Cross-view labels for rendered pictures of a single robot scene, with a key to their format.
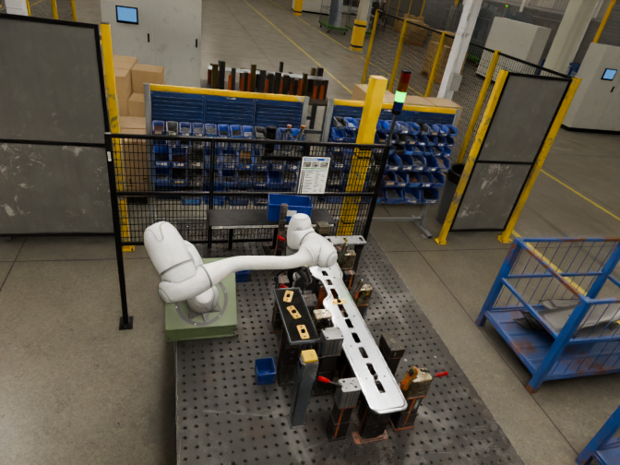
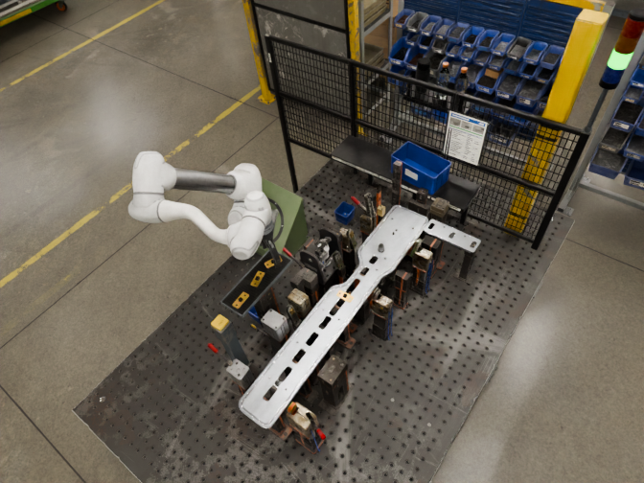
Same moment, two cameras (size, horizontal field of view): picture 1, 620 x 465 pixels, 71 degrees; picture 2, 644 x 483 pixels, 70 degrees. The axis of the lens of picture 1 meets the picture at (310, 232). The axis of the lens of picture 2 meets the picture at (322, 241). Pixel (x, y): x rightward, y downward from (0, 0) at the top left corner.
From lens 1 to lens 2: 1.85 m
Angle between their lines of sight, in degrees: 50
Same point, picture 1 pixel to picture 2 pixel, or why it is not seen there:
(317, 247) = (232, 235)
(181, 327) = not seen: hidden behind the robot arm
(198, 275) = (150, 208)
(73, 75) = not seen: outside the picture
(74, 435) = (206, 267)
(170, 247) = (138, 176)
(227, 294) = (282, 229)
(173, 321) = not seen: hidden behind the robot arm
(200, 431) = (187, 318)
